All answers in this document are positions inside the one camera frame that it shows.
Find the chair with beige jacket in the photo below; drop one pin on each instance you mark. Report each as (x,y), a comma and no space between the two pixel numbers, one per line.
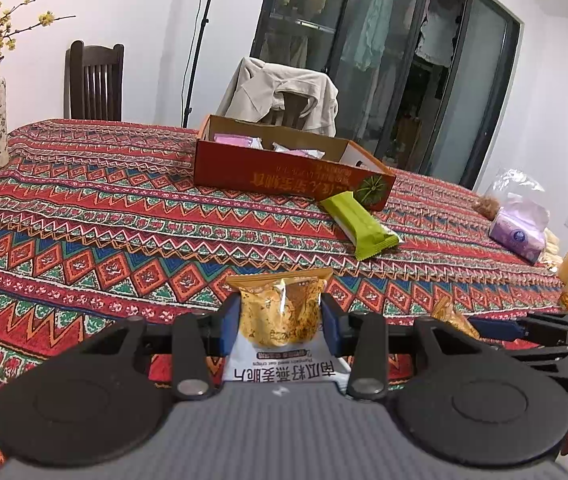
(291,115)

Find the dark framed glass door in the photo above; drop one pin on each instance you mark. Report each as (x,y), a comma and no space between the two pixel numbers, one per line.
(421,83)

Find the yellow pumpkin seed crisp packet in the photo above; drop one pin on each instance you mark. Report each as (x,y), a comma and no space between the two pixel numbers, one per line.
(280,330)

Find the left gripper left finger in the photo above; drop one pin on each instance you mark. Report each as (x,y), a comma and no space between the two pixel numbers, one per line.
(194,339)

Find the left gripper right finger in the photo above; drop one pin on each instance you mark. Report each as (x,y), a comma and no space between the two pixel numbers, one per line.
(363,336)

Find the green snack bar wrapper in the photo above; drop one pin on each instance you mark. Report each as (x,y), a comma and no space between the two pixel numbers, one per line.
(368,236)

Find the beige jacket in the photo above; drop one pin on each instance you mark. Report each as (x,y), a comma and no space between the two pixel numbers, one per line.
(257,88)

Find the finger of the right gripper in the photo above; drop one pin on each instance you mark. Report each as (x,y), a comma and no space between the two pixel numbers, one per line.
(493,328)

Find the orange cardboard box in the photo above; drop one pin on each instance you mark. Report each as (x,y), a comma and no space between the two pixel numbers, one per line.
(252,157)

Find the purple tissue pack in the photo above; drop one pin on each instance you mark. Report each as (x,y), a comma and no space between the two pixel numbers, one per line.
(519,227)

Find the dark wooden chair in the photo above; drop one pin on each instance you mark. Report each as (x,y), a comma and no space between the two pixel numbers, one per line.
(94,78)

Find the black light stand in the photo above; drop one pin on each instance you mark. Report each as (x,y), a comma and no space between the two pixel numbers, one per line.
(189,75)

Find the clear plastic bag with snacks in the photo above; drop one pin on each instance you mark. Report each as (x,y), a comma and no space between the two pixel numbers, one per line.
(508,181)

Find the colourful patterned tablecloth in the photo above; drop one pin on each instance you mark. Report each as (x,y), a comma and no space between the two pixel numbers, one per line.
(102,219)

